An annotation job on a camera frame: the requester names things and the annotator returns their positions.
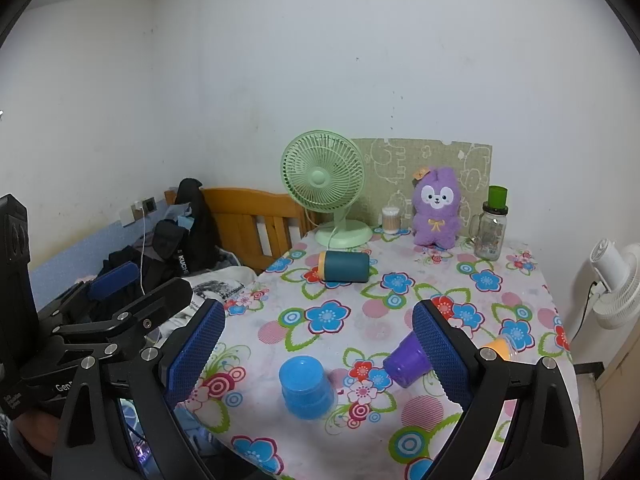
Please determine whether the teal tumbler with yellow lid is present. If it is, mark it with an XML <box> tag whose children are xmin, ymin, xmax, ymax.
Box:
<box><xmin>318</xmin><ymin>249</ymin><xmax>371</xmax><ymax>284</ymax></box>

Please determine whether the blue plastic cup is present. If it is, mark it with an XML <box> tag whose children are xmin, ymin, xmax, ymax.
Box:
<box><xmin>278</xmin><ymin>356</ymin><xmax>334</xmax><ymax>420</ymax></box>

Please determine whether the green desk fan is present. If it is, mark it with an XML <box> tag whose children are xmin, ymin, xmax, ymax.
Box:
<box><xmin>280</xmin><ymin>130</ymin><xmax>374</xmax><ymax>250</ymax></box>

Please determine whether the white printed cloth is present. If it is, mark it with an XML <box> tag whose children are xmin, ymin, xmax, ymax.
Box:
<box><xmin>189</xmin><ymin>264</ymin><xmax>259</xmax><ymax>307</ymax></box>

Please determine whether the white wall fan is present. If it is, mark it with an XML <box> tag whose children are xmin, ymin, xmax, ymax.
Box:
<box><xmin>588</xmin><ymin>240</ymin><xmax>640</xmax><ymax>331</ymax></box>

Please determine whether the black bag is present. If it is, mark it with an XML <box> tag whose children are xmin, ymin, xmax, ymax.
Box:
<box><xmin>152</xmin><ymin>178</ymin><xmax>224</xmax><ymax>279</ymax></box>

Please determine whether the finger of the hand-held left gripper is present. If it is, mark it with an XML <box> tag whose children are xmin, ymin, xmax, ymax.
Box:
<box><xmin>36</xmin><ymin>260</ymin><xmax>141</xmax><ymax>322</ymax></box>
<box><xmin>51</xmin><ymin>277</ymin><xmax>194</xmax><ymax>343</ymax></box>

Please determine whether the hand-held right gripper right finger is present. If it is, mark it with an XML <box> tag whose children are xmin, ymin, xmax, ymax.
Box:
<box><xmin>412</xmin><ymin>299</ymin><xmax>584</xmax><ymax>480</ymax></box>

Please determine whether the wooden chair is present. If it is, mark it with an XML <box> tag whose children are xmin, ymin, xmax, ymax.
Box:
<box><xmin>164</xmin><ymin>187</ymin><xmax>321</xmax><ymax>276</ymax></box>

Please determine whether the cotton swab container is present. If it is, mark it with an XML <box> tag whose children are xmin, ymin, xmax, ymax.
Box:
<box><xmin>381</xmin><ymin>205</ymin><xmax>403</xmax><ymax>234</ymax></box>

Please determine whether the black fan cable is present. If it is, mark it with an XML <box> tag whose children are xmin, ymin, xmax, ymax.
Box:
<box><xmin>567</xmin><ymin>284</ymin><xmax>602</xmax><ymax>342</ymax></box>

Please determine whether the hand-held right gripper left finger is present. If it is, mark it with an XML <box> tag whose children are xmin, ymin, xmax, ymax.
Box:
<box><xmin>50</xmin><ymin>299</ymin><xmax>226</xmax><ymax>480</ymax></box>

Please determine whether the green patterned wall sheet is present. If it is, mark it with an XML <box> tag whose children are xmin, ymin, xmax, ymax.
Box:
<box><xmin>349</xmin><ymin>138</ymin><xmax>494</xmax><ymax>242</ymax></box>

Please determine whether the purple plastic cup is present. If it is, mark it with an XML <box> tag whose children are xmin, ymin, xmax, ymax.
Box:
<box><xmin>383</xmin><ymin>332</ymin><xmax>431</xmax><ymax>387</ymax></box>

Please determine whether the black clothing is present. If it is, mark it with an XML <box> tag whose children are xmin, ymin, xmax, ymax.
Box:
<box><xmin>101</xmin><ymin>246</ymin><xmax>167</xmax><ymax>282</ymax></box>

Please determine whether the orange plastic cup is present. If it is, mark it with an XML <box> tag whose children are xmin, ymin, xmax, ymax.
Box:
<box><xmin>481</xmin><ymin>338</ymin><xmax>519</xmax><ymax>361</ymax></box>

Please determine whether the floral tablecloth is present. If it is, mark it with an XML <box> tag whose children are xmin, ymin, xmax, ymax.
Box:
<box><xmin>172</xmin><ymin>231</ymin><xmax>582</xmax><ymax>480</ymax></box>

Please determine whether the glass bottle with green cap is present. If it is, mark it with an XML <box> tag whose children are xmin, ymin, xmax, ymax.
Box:
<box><xmin>469</xmin><ymin>185</ymin><xmax>510</xmax><ymax>261</ymax></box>

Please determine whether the white charging cable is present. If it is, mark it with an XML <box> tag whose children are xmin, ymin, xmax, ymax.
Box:
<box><xmin>138</xmin><ymin>209</ymin><xmax>150</xmax><ymax>297</ymax></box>

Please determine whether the purple plush toy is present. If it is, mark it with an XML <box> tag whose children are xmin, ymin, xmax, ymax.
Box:
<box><xmin>410</xmin><ymin>165</ymin><xmax>462</xmax><ymax>250</ymax></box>

